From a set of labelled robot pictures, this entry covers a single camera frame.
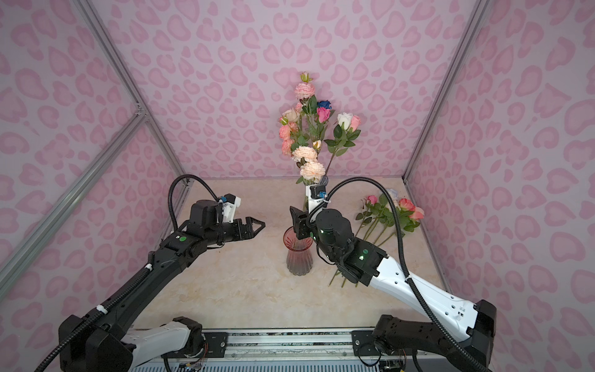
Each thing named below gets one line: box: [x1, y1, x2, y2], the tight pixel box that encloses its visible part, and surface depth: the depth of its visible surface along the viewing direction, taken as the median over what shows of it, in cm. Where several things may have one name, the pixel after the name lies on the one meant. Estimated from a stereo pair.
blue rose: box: [316, 99, 332, 110], surface depth 89 cm
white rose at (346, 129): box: [323, 112, 362, 176], surface depth 82 cm
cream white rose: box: [282, 108, 300, 123], surface depth 86 cm
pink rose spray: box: [278, 71, 317, 156], surface depth 82 cm
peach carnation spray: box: [292, 145, 327, 186], surface depth 71 cm
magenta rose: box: [314, 106, 331, 140], surface depth 84 cm
